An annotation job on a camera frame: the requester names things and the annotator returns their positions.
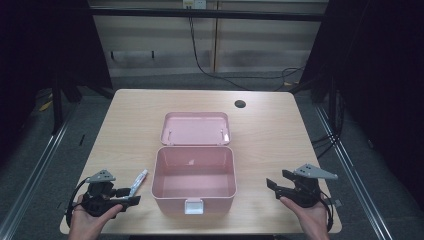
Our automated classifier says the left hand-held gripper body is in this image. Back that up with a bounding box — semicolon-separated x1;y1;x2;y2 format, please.
79;169;123;218

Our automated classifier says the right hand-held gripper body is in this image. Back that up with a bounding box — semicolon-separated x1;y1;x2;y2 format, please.
282;163;339;209

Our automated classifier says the white ointment tube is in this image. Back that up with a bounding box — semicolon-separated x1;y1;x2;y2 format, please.
127;168;149;199

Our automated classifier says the pink plastic storage box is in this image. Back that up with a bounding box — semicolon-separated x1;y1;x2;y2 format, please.
151;111;238;216

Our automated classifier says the person's right hand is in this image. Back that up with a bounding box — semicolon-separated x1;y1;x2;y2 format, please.
279;195;332;240

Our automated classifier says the person's left hand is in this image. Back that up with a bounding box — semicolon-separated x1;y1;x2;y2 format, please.
67;194;124;240

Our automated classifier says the black metal stand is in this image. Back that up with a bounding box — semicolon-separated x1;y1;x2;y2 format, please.
49;74;67;136

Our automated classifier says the yellow floor tape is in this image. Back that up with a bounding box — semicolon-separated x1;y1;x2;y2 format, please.
37;94;55;113

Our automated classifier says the black curtain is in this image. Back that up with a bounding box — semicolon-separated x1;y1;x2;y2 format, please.
298;0;424;204
0;0;113;168

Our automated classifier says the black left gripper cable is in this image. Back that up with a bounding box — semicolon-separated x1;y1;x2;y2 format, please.
65;177;90;228

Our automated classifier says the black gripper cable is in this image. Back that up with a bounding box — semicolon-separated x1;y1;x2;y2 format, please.
65;177;90;228
319;190;336;233

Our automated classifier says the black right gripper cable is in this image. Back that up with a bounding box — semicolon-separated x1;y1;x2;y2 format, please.
319;190;336;233

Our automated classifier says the aluminium floor rail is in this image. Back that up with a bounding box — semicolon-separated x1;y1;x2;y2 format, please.
314;105;396;240
0;113;78;240

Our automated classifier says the black wall cable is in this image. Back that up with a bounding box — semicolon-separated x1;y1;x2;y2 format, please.
187;5;306;92

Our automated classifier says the black horizontal frame bar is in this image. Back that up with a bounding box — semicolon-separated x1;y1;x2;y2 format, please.
88;7;329;23

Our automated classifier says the white wall socket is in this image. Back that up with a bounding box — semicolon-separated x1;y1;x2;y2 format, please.
182;0;208;10

